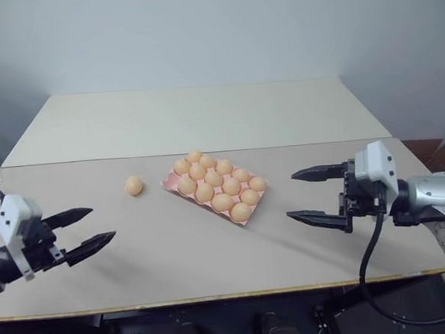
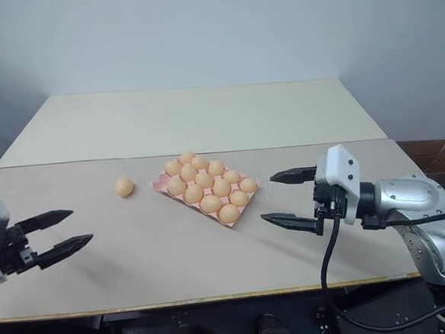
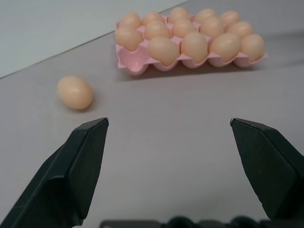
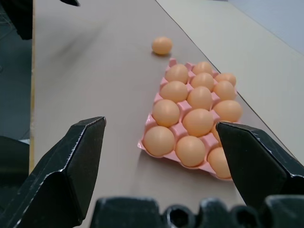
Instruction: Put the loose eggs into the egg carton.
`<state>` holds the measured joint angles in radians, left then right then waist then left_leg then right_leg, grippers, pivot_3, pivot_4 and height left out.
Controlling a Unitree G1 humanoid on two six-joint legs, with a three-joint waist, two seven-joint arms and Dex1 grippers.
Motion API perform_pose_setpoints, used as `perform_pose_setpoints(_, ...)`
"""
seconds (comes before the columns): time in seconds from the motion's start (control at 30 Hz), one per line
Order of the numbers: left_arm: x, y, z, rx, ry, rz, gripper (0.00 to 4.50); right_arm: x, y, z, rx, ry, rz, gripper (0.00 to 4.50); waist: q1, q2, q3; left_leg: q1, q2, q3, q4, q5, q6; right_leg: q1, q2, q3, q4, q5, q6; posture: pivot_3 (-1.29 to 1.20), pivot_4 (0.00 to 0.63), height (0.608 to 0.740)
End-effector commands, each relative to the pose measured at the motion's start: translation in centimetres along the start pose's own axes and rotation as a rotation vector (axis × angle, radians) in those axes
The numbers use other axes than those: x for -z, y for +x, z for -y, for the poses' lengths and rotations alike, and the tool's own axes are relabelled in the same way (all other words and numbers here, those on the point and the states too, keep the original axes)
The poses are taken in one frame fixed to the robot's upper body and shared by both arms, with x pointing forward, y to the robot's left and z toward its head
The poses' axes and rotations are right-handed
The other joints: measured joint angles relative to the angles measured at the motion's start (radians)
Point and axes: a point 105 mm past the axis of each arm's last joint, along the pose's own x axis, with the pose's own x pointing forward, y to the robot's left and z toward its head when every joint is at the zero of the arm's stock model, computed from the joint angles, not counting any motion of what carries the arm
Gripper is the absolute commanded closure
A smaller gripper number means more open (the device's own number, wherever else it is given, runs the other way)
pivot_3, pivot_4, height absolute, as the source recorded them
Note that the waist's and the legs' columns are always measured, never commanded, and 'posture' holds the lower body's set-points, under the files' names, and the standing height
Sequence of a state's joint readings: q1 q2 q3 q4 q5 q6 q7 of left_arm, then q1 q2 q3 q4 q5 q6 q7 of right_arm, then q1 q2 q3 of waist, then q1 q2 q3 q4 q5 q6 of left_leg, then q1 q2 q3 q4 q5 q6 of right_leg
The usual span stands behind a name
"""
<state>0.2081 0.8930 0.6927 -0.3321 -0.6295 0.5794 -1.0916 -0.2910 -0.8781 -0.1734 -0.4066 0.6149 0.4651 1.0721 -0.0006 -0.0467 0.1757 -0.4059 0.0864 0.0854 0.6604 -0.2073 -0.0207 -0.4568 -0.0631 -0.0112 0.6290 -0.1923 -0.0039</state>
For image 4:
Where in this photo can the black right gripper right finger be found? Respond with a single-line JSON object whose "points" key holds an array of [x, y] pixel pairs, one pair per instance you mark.
{"points": [[256, 164]]}

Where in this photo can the pink plastic egg tray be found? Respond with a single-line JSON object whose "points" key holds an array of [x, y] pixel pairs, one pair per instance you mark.
{"points": [[183, 108]]}

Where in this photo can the large black blocky object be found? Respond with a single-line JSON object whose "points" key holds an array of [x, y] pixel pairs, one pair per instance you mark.
{"points": [[17, 16]]}

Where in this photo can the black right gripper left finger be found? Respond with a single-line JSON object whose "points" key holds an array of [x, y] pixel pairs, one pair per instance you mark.
{"points": [[59, 180]]}

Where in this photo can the brown egg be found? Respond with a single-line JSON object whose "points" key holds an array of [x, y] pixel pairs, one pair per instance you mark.
{"points": [[202, 81], [199, 97], [227, 78], [165, 112], [202, 67], [215, 134], [197, 122], [174, 91], [159, 141], [228, 111], [224, 90], [162, 45], [177, 73], [190, 151], [218, 162]]}

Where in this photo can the small black pointed object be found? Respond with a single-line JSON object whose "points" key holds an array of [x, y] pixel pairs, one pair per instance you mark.
{"points": [[70, 2]]}

